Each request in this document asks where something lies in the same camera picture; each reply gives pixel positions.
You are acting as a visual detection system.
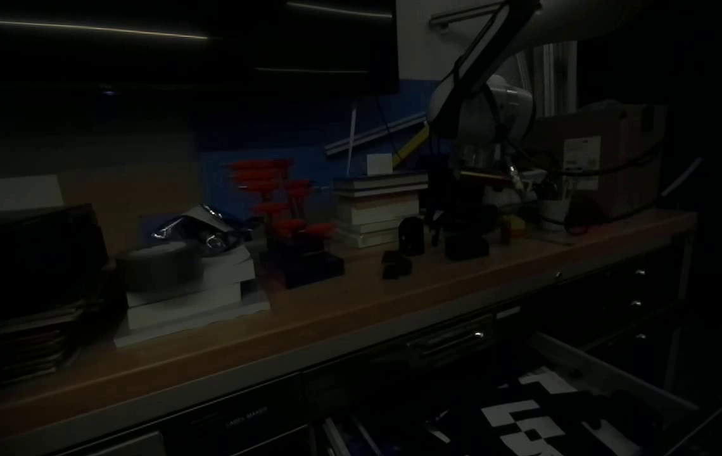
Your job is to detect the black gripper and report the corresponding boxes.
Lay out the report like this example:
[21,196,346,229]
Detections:
[436,181,496,260]

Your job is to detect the small black block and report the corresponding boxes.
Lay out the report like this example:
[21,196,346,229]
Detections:
[383,251,412,280]

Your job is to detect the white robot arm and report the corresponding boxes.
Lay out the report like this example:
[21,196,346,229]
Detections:
[422,0,639,260]

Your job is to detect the open grey metal drawer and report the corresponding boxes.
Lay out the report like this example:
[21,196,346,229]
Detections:
[315,335,722,456]

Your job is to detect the stack of books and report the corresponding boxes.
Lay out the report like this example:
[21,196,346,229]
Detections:
[335,172,429,248]

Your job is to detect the cardboard box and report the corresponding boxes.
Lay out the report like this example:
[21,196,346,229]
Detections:
[525,100,669,217]

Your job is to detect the orange hex key set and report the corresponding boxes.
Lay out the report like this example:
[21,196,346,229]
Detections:
[228,160,344,289]

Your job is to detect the black white checker board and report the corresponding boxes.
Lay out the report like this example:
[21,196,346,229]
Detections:
[480,366,639,456]

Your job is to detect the white books under tape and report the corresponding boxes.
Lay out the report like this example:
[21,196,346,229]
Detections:
[114,246,271,347]

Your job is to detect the black electronic box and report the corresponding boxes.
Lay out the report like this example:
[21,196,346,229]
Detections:
[0,204,108,319]

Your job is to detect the grey duct tape roll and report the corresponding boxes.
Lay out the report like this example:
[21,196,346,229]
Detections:
[117,240,203,293]

